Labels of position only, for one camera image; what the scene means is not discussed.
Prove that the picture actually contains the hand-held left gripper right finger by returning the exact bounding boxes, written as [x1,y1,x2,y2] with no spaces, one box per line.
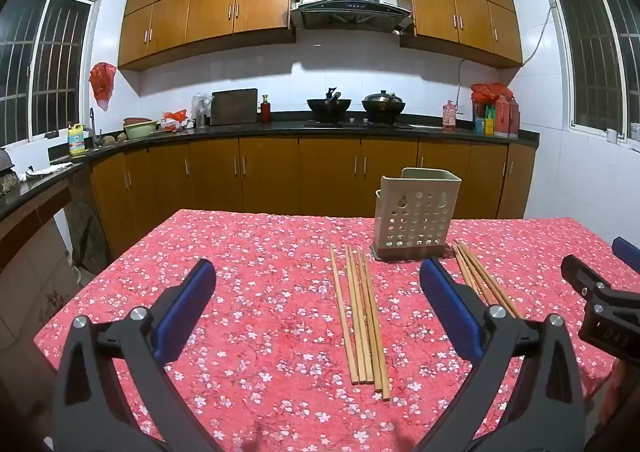
[415,258,586,452]

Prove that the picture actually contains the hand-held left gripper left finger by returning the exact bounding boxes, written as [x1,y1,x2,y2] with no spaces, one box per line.
[52,258,223,452]

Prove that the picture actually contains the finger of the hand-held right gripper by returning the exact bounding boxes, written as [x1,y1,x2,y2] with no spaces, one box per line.
[560,254,610,303]
[612,236,640,276]

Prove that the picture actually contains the wooden chopstick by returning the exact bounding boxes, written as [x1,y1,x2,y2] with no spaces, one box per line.
[457,241,508,308]
[344,244,365,384]
[452,245,483,295]
[455,243,493,305]
[357,252,383,392]
[362,254,391,401]
[460,240,523,319]
[351,252,373,383]
[330,245,358,385]

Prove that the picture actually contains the beige perforated utensil holder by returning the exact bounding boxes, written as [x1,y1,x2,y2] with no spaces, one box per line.
[370,167,462,261]

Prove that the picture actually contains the red floral tablecloth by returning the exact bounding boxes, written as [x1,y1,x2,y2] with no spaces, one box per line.
[34,209,640,452]

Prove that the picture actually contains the wooden base cabinets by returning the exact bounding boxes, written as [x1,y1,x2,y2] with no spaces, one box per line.
[90,134,538,273]

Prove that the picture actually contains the green plastic basin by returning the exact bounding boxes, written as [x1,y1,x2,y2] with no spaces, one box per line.
[123,117,157,140]

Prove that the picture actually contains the red and white plastic bag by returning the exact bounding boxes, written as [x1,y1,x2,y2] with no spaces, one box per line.
[160,109,190,133]

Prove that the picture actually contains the white rag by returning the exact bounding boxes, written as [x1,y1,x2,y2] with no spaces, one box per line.
[25,162,76,180]

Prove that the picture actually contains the barred window with cup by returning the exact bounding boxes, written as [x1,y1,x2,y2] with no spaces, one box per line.
[545,0,640,153]

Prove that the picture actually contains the red plastic bag on thermoses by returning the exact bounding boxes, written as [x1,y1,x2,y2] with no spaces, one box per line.
[471,83,515,105]

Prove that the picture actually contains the yellow detergent bottle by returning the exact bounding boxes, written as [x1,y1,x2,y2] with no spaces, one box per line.
[68,122,87,156]

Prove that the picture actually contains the black gas stove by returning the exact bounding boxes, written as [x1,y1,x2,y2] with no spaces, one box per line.
[302,117,416,129]

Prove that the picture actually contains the clear plastic bag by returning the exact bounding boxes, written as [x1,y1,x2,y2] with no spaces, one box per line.
[191,93,215,128]

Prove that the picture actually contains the black kitchen countertop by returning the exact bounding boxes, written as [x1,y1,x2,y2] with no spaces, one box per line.
[0,109,541,223]

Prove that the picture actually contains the dark cutting board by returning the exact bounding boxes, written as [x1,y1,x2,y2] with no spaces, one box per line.
[210,88,259,126]

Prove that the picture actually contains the black wok with lid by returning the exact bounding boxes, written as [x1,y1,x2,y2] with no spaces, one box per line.
[361,89,407,123]

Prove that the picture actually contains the hanging red plastic bag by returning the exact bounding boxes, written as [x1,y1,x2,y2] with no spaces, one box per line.
[89,62,117,111]

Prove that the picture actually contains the barred window with sink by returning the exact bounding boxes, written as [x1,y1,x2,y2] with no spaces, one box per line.
[0,0,103,148]

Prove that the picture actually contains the white wall cable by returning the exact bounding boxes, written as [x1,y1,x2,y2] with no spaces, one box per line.
[520,6,557,67]

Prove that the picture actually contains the black wok with handle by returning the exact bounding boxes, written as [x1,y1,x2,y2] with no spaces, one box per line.
[306,87,353,123]

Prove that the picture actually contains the wooden wall cabinets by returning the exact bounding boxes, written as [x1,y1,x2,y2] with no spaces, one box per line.
[117,0,524,72]

